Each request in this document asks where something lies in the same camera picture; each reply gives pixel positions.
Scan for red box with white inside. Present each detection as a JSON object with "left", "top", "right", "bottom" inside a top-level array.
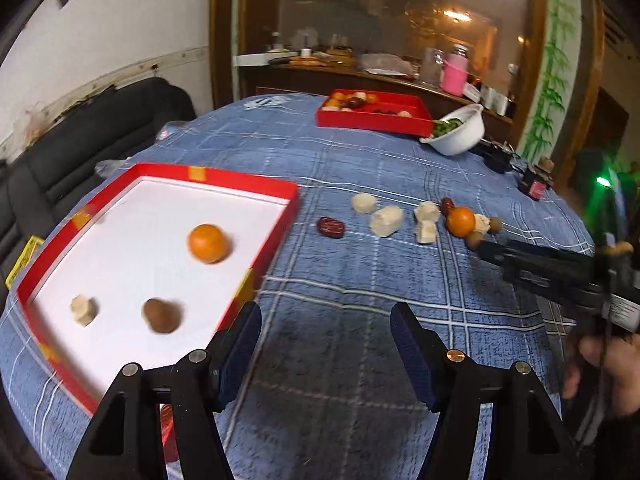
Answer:
[{"left": 15, "top": 162, "right": 301, "bottom": 463}]

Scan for dark bottle with red label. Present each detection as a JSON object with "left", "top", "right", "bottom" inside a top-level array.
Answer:
[{"left": 517, "top": 157, "right": 553, "bottom": 202}]

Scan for blocky white yam piece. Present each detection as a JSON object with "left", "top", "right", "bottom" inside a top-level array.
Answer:
[{"left": 370, "top": 206, "right": 404, "bottom": 238}]

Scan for wooden cabinet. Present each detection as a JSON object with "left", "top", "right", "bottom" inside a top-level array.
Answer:
[{"left": 209, "top": 0, "right": 608, "bottom": 181}]

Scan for yellow packet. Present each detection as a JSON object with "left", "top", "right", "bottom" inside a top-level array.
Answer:
[{"left": 5, "top": 236, "right": 45, "bottom": 291}]

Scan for pink cup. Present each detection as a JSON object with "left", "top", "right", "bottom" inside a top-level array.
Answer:
[{"left": 442, "top": 55, "right": 469, "bottom": 97}]

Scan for white bowl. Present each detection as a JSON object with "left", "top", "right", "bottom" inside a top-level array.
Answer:
[{"left": 420, "top": 104, "right": 486, "bottom": 156}]

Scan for clear glass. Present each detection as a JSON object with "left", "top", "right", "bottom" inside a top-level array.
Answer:
[{"left": 420, "top": 49, "right": 445, "bottom": 85}]

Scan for green vegetables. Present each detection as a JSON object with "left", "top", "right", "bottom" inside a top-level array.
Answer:
[{"left": 432, "top": 117, "right": 463, "bottom": 137}]

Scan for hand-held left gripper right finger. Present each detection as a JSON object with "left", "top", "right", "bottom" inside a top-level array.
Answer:
[{"left": 390, "top": 301, "right": 583, "bottom": 480}]

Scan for bamboo wall decal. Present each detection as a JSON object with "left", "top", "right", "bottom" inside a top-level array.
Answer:
[{"left": 517, "top": 0, "right": 583, "bottom": 161}]

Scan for red box of snacks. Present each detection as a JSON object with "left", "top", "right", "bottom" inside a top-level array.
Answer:
[{"left": 315, "top": 89, "right": 435, "bottom": 138}]

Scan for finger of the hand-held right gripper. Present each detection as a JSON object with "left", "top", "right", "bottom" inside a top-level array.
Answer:
[
  {"left": 502, "top": 259, "right": 601, "bottom": 307},
  {"left": 477, "top": 240, "right": 598, "bottom": 267}
]

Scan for white tray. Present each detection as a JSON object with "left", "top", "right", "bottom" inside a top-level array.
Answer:
[{"left": 232, "top": 51, "right": 301, "bottom": 67}]

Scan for clear plastic bag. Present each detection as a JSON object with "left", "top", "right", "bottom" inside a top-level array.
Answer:
[{"left": 359, "top": 53, "right": 417, "bottom": 77}]

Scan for person's right hand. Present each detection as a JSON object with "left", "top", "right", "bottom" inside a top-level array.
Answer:
[{"left": 561, "top": 334, "right": 640, "bottom": 420}]

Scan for black sofa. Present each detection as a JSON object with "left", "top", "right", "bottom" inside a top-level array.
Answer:
[{"left": 0, "top": 77, "right": 196, "bottom": 281}]

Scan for clear plastic wrapper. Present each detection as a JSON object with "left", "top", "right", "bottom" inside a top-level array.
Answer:
[{"left": 95, "top": 159, "right": 133, "bottom": 178}]

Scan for black device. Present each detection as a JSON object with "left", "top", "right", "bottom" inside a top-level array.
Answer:
[{"left": 472, "top": 141, "right": 521, "bottom": 173}]

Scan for blue plaid tablecloth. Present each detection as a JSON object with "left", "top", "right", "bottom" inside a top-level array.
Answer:
[{"left": 0, "top": 92, "right": 596, "bottom": 480}]

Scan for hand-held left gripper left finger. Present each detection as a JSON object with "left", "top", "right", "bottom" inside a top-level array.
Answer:
[{"left": 65, "top": 301, "right": 263, "bottom": 480}]

